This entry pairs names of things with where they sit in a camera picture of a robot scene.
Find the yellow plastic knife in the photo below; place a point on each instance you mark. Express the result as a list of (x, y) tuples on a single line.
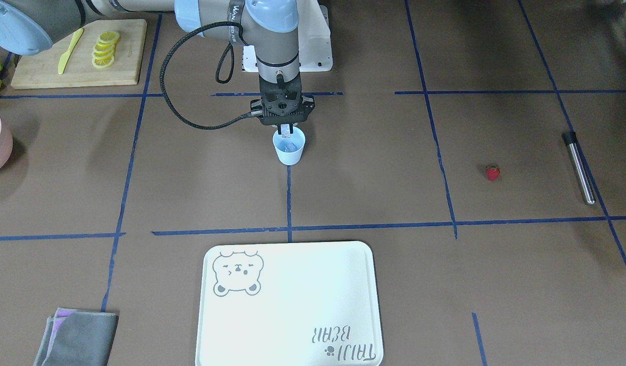
[(66, 55)]

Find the grey folded cloth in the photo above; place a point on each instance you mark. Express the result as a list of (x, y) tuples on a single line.
[(84, 338)]

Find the light blue plastic cup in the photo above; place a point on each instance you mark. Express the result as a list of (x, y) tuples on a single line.
[(298, 138)]

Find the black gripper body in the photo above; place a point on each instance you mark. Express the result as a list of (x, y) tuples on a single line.
[(256, 107)]

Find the cream bear serving tray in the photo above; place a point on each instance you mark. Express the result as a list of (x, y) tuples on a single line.
[(306, 303)]

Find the wooden cutting board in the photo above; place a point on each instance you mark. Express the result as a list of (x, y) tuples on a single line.
[(40, 71)]

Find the purple folded cloth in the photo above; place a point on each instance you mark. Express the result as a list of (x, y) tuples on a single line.
[(60, 315)]

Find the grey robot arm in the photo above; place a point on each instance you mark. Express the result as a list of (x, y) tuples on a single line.
[(271, 27)]

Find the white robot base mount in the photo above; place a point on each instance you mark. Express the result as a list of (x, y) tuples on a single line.
[(314, 30)]

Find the red strawberry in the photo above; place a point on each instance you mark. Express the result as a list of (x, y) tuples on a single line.
[(492, 172)]

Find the lemon slice front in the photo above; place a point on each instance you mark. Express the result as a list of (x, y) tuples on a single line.
[(103, 63)]

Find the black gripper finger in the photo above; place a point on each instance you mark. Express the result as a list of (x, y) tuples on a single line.
[(285, 130)]

